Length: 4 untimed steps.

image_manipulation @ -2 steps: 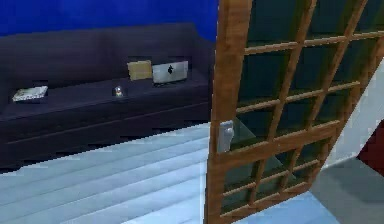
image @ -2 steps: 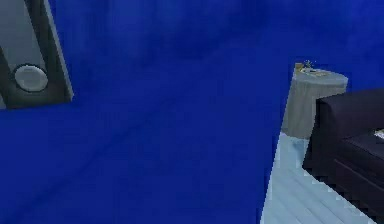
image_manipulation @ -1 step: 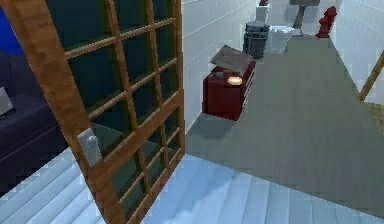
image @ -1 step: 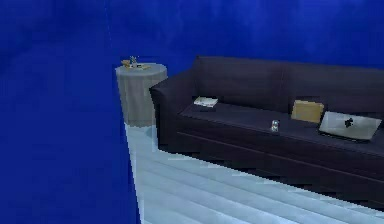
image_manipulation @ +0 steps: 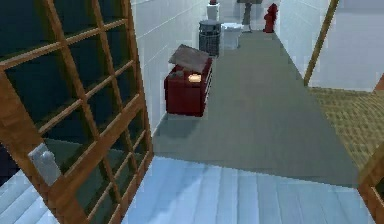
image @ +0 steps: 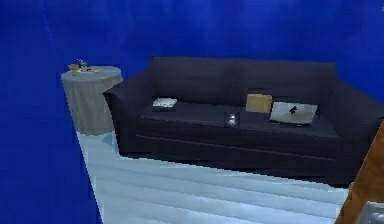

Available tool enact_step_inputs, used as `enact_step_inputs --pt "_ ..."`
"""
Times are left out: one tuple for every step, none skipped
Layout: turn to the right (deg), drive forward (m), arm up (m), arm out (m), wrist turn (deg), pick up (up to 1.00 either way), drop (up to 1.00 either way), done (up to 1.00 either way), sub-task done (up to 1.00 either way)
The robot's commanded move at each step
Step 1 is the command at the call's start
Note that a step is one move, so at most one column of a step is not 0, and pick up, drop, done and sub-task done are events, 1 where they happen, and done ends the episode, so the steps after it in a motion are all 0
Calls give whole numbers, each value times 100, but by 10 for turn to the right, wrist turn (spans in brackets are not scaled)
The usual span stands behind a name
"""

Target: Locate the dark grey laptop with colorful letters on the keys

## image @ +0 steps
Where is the white open laptop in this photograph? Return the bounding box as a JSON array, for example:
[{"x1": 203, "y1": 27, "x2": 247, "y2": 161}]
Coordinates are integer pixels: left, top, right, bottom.
[{"x1": 269, "y1": 101, "x2": 319, "y2": 126}]

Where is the dark purple sofa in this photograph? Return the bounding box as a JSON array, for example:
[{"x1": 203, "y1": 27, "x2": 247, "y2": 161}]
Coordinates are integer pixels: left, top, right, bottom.
[{"x1": 102, "y1": 55, "x2": 384, "y2": 187}]

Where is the white book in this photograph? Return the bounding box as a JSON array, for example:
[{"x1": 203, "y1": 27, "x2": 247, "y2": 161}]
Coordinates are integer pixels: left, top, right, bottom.
[{"x1": 152, "y1": 96, "x2": 178, "y2": 109}]

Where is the small silver object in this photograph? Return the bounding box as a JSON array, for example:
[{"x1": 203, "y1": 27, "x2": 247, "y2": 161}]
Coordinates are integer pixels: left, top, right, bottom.
[{"x1": 225, "y1": 113, "x2": 238, "y2": 128}]

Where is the tan square box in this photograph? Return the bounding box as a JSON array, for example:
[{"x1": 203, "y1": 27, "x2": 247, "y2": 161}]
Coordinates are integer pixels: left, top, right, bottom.
[{"x1": 245, "y1": 93, "x2": 273, "y2": 114}]

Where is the round grey side table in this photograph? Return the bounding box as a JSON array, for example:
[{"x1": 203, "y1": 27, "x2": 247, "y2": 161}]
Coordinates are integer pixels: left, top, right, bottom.
[{"x1": 60, "y1": 65, "x2": 124, "y2": 137}]

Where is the brown wooden furniture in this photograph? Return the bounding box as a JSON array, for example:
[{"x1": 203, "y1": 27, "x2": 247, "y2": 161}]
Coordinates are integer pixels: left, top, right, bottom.
[{"x1": 334, "y1": 121, "x2": 384, "y2": 224}]

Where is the grey object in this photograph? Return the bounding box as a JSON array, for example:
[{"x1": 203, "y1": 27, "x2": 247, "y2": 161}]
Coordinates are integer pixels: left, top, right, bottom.
[{"x1": 355, "y1": 200, "x2": 384, "y2": 224}]

